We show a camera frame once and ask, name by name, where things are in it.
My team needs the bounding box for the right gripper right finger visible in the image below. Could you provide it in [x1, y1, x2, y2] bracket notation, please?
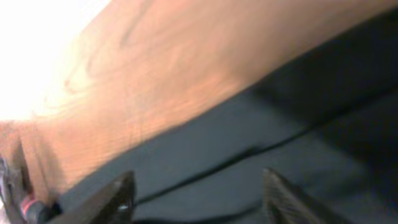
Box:
[263, 169, 351, 224]

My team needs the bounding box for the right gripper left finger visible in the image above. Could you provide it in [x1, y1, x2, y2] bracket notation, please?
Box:
[49, 171, 136, 224]

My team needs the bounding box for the black leggings red waistband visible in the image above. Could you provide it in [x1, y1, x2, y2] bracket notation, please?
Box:
[20, 9, 398, 224]

